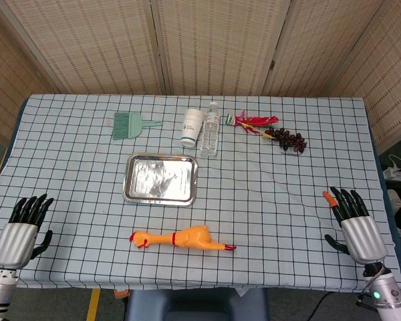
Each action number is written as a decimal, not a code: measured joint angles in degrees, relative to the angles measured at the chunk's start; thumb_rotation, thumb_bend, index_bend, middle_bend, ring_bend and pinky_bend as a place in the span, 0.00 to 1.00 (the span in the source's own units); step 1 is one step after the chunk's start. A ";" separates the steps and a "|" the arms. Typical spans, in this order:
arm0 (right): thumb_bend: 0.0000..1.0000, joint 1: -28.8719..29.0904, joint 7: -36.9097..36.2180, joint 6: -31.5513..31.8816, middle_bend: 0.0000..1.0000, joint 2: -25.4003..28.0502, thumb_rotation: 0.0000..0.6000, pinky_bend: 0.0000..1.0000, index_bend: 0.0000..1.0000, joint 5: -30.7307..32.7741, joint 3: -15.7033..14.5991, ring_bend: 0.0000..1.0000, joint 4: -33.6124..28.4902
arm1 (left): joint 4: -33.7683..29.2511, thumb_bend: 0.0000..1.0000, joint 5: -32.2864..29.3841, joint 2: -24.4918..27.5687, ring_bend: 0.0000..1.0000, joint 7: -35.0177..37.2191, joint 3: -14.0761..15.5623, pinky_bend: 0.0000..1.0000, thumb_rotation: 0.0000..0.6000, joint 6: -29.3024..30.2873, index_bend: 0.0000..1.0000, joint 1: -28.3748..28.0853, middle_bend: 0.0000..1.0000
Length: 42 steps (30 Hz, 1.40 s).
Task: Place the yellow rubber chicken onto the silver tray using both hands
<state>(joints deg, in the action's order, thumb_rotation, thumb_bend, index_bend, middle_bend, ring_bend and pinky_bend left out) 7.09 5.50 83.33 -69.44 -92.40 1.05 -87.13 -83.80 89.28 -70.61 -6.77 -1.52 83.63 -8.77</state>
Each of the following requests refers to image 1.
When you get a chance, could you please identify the white paper cup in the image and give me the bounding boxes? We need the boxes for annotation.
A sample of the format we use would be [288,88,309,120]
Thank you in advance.
[180,107,205,148]

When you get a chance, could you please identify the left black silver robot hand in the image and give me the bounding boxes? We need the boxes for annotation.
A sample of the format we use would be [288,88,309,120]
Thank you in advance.
[0,193,54,270]

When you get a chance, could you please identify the dark purple grape bunch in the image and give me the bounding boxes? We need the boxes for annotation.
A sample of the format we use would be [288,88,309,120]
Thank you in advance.
[265,126,308,156]

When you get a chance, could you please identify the green plastic hand brush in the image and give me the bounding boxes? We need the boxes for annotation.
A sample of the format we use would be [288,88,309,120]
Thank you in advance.
[112,112,163,140]

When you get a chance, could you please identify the blue checked tablecloth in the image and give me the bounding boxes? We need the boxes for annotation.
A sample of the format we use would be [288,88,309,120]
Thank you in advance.
[0,94,401,294]

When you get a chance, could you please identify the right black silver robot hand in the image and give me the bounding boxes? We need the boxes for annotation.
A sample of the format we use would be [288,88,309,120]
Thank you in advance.
[322,186,388,265]

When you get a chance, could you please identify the blue grey chair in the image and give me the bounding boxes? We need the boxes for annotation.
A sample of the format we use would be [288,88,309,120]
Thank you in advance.
[125,288,270,321]

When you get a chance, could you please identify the woven folding screen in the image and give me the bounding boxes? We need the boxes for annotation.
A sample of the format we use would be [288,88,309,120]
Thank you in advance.
[0,0,401,154]

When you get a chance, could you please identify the yellow floor tape strip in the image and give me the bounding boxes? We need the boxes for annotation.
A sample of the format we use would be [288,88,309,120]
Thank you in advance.
[86,288,101,321]

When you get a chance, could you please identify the orange rubber chicken toy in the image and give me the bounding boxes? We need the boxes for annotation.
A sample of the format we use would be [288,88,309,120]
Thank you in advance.
[129,225,237,252]

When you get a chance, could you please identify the clear plastic water bottle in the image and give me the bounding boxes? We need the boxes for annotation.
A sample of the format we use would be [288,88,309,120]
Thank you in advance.
[199,101,221,159]

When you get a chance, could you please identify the red feather shuttlecock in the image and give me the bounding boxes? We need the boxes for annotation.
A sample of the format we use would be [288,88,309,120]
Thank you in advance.
[224,110,280,138]

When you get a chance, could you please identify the white power strip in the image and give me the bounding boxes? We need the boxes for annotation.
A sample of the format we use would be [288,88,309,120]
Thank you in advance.
[383,167,401,183]

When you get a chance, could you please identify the silver metal tray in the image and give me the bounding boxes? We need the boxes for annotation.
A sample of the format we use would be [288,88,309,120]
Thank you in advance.
[122,152,199,207]

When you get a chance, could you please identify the black floor cable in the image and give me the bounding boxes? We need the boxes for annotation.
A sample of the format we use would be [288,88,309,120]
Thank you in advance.
[309,291,335,321]

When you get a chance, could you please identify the white power cable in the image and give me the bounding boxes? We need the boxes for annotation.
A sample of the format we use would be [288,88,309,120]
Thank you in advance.
[387,153,401,175]

